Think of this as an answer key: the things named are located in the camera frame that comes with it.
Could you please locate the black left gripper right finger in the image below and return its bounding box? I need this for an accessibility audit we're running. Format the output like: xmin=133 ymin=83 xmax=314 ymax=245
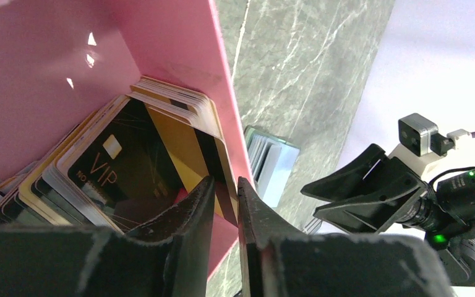
xmin=237 ymin=177 xmax=453 ymax=296

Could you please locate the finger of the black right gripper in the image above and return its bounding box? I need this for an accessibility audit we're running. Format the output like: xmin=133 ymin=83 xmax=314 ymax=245
xmin=314 ymin=180 xmax=428 ymax=234
xmin=301 ymin=144 xmax=410 ymax=203

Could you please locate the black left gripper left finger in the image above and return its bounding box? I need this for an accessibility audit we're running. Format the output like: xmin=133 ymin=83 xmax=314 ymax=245
xmin=0 ymin=176 xmax=215 ymax=296

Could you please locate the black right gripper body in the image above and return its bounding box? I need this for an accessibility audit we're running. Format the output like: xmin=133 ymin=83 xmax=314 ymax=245
xmin=398 ymin=167 xmax=475 ymax=287

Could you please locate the mint green card holder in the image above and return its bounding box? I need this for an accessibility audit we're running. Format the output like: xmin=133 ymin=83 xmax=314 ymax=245
xmin=244 ymin=126 xmax=300 ymax=209

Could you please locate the gold card with black stripe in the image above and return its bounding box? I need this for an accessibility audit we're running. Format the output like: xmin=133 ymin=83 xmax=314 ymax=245
xmin=129 ymin=88 xmax=238 ymax=225

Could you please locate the black VIP card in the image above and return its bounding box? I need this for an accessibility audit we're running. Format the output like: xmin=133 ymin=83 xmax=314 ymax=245
xmin=67 ymin=99 xmax=186 ymax=232

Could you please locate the card stack in box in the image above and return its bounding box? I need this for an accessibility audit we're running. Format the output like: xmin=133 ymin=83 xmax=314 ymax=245
xmin=0 ymin=76 xmax=220 ymax=234

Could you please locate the pink card box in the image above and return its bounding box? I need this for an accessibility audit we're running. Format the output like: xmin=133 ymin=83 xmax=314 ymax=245
xmin=0 ymin=0 xmax=257 ymax=280

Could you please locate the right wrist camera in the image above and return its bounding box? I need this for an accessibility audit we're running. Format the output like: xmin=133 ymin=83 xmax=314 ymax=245
xmin=387 ymin=113 xmax=472 ymax=181

